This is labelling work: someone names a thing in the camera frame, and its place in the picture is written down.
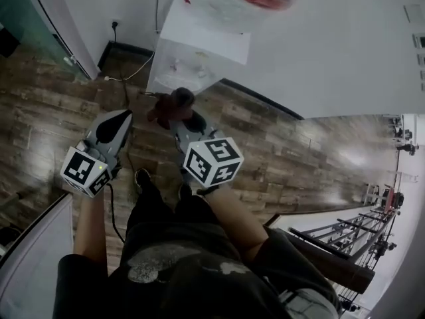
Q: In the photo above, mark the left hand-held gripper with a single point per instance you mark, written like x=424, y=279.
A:
x=83, y=173

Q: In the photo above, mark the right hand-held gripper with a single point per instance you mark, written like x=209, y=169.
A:
x=212, y=161

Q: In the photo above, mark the brown wiping cloth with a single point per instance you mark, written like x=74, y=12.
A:
x=172, y=108

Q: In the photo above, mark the white water dispenser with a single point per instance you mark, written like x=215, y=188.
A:
x=212, y=42

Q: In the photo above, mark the person's left forearm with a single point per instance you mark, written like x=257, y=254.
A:
x=91, y=228

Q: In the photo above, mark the person's right forearm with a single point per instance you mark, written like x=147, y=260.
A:
x=235, y=221

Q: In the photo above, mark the person's left black shoe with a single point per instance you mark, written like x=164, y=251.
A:
x=143, y=179

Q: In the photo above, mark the person's black shoe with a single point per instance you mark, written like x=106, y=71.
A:
x=185, y=190
x=143, y=179

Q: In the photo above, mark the person's right black shoe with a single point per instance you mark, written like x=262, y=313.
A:
x=185, y=190

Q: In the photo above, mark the black trousers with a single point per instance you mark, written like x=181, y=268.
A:
x=156, y=211

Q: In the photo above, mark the clear plastic bag of bottles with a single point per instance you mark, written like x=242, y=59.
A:
x=232, y=8

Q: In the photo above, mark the grey framed partition panel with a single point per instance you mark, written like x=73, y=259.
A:
x=40, y=244

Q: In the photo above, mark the frosted glass door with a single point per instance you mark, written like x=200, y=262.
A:
x=30, y=22

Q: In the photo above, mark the dark grey printed T-shirt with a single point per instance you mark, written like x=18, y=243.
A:
x=186, y=277

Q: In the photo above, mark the light grey hip bag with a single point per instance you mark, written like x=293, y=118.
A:
x=312, y=306

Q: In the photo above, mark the white wall socket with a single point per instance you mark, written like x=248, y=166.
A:
x=115, y=23

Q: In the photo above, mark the black metal rig frame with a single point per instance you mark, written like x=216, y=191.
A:
x=318, y=241

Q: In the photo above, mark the wall control panel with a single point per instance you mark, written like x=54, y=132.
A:
x=419, y=41
x=421, y=60

